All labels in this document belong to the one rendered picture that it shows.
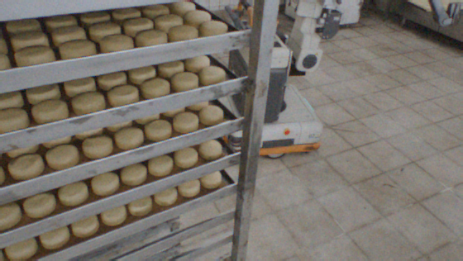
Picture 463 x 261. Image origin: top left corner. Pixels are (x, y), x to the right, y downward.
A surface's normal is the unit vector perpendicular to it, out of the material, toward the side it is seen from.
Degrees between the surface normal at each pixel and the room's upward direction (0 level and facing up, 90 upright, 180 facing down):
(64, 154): 0
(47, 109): 0
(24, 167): 0
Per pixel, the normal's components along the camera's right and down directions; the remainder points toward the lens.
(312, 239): 0.07, -0.81
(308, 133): 0.22, 0.58
